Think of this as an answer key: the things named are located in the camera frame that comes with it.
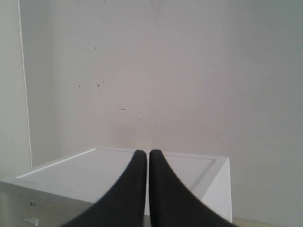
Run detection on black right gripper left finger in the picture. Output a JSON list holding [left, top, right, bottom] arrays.
[[63, 150, 147, 227]]

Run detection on translucent plastic drawer cabinet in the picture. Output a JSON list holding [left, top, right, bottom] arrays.
[[0, 148, 232, 222]]

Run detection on top left small drawer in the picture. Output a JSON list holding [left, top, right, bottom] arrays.
[[1, 191, 93, 227]]

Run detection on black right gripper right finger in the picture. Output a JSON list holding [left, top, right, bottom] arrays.
[[149, 149, 234, 227]]

